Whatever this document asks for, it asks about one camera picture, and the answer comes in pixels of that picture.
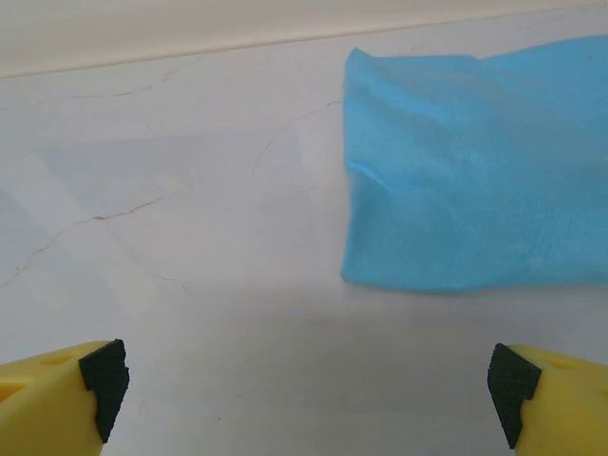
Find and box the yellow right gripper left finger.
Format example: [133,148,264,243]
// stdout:
[0,338,130,456]

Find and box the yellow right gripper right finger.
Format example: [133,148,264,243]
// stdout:
[487,342,608,456]

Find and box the folded light blue t-shirt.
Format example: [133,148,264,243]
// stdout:
[339,34,608,293]

